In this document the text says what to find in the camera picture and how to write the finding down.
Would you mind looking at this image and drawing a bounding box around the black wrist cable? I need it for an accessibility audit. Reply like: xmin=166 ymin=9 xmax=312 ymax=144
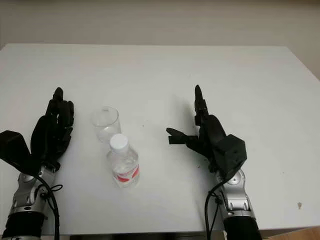
xmin=31 ymin=171 xmax=64 ymax=240
xmin=204 ymin=174 xmax=227 ymax=240

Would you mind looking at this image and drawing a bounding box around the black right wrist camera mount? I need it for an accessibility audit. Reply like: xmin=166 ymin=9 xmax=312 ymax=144
xmin=215 ymin=133 xmax=249 ymax=176

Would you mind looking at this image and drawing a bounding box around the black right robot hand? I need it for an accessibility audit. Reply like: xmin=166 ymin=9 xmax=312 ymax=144
xmin=166 ymin=84 xmax=242 ymax=174

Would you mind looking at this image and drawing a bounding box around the clear glass cup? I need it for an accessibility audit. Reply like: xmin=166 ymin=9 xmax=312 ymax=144
xmin=90 ymin=106 xmax=123 ymax=144

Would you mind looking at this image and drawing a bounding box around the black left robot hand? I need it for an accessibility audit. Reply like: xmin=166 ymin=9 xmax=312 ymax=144
xmin=29 ymin=87 xmax=76 ymax=173

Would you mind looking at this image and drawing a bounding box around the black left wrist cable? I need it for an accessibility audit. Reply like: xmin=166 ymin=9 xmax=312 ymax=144
xmin=31 ymin=171 xmax=64 ymax=240

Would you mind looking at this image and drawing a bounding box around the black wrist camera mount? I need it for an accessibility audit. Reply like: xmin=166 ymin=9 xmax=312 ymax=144
xmin=215 ymin=133 xmax=249 ymax=176
xmin=0 ymin=130 xmax=42 ymax=175

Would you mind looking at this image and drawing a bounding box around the clear water bottle red label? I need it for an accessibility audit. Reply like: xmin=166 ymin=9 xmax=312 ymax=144
xmin=107 ymin=133 xmax=140 ymax=189

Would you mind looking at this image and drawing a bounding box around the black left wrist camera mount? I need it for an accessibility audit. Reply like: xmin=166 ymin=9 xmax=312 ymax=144
xmin=0 ymin=130 xmax=42 ymax=175

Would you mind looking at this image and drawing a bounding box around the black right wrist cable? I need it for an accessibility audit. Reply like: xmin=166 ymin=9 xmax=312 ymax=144
xmin=204 ymin=174 xmax=227 ymax=240

